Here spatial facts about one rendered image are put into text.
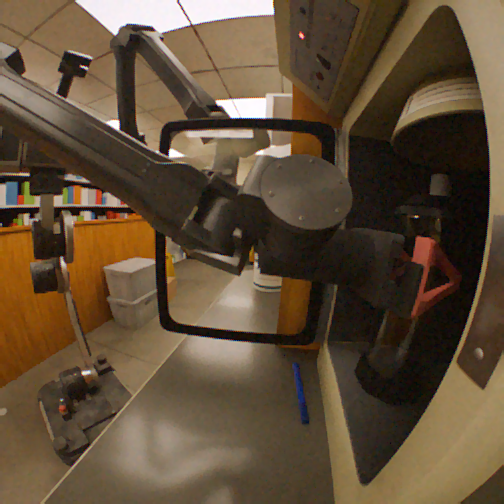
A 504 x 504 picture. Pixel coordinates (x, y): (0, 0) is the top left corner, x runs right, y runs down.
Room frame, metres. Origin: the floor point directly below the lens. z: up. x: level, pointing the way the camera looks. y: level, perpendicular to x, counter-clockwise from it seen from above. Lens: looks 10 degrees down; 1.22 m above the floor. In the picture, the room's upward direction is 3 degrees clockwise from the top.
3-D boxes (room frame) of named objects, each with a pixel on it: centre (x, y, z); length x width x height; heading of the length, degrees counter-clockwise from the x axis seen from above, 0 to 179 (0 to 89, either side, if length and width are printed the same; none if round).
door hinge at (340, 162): (0.34, -0.14, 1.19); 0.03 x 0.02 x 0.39; 172
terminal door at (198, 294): (0.35, 0.02, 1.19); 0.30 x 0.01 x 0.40; 86
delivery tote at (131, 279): (2.08, 1.29, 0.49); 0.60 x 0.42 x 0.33; 172
